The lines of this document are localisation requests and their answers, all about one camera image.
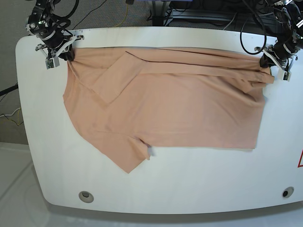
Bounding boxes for table grommet hole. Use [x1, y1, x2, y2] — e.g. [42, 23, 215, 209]
[79, 191, 94, 203]
[282, 187, 294, 198]

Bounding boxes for right table grommet hole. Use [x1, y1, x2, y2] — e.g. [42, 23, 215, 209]
[282, 187, 294, 198]

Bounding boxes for peach T-shirt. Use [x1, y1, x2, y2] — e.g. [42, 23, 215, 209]
[63, 47, 275, 173]

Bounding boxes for red triangle sticker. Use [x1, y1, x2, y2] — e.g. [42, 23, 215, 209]
[297, 151, 303, 167]

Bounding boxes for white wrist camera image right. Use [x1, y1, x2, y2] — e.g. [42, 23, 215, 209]
[277, 69, 291, 81]

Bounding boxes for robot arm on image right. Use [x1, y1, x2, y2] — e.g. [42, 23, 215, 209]
[240, 0, 303, 80]

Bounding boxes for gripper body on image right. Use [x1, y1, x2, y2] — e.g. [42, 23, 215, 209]
[262, 41, 300, 72]

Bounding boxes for yellow hanging cable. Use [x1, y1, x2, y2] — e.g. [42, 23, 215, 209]
[115, 2, 130, 28]

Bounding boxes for black metal stand frame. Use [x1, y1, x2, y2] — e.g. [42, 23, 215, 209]
[148, 0, 262, 34]

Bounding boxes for left table grommet hole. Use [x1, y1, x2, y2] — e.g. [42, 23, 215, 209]
[79, 191, 94, 203]

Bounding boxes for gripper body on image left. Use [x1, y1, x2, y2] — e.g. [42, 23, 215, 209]
[35, 32, 84, 58]

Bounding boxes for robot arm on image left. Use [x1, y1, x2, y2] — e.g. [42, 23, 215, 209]
[26, 0, 84, 69]

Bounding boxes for black bar at left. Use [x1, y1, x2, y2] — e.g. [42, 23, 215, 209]
[0, 83, 18, 96]

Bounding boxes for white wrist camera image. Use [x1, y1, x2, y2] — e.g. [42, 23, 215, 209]
[277, 69, 291, 81]
[45, 57, 60, 69]

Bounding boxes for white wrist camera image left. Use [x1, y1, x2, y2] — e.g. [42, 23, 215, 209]
[45, 57, 60, 69]

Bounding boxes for white cable on floor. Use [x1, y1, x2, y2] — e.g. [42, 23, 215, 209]
[0, 107, 22, 119]

